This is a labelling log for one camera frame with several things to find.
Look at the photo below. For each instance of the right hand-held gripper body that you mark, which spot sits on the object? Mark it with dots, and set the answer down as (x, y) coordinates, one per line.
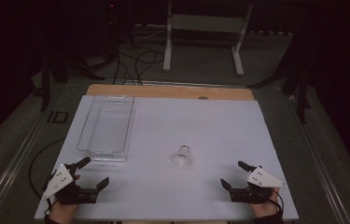
(263, 179)

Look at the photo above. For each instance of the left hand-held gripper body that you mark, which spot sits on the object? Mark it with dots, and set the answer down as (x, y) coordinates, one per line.
(60, 180)

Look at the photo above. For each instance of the clear plastic tray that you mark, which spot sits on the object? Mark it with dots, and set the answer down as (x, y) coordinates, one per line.
(107, 124)

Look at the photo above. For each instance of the white feather shuttlecock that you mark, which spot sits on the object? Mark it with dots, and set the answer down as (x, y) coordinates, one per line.
(182, 157)

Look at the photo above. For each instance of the person's right hand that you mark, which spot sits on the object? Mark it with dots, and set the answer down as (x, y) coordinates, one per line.
(267, 210)

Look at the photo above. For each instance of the person's left hand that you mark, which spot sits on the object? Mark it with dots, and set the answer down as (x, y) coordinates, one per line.
(62, 213)

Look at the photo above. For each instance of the white table cover sheet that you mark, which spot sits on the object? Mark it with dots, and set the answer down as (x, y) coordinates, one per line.
(194, 124)

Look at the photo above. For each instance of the metal floor rail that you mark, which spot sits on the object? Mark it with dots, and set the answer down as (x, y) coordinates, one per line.
(322, 174)
(11, 168)

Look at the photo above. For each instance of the small black floor bracket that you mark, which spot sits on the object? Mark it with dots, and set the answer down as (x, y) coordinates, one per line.
(51, 117)

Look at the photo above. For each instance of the white metal stand frame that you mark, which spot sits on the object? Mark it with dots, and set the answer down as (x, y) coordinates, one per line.
(237, 56)

